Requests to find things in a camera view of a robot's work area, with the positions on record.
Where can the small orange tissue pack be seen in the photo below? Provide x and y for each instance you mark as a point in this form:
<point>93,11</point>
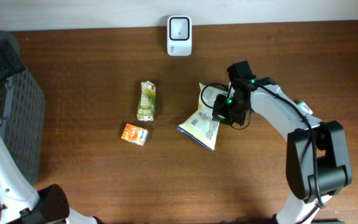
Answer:
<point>135,134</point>

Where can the white barcode scanner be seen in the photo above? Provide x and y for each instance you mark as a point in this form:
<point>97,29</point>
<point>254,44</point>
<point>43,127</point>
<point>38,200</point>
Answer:
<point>179,36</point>

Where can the yellow white snack bag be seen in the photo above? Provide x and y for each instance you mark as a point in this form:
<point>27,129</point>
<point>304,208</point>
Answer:
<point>200,125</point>

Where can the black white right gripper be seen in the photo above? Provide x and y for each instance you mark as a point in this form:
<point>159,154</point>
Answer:
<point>218,114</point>

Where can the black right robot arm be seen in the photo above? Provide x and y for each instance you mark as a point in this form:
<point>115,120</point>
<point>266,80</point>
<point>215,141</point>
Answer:
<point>317,160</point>

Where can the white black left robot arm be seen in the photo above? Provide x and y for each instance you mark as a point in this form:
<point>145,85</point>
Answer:
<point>21,202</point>

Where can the small green tissue pack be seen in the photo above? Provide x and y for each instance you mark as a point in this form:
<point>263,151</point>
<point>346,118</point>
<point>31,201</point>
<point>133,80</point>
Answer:
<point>305,107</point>

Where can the green white juice carton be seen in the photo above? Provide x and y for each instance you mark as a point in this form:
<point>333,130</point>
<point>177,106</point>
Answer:
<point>146,106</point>

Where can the dark grey plastic basket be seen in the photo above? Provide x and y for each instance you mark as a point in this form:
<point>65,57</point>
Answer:
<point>22,109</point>

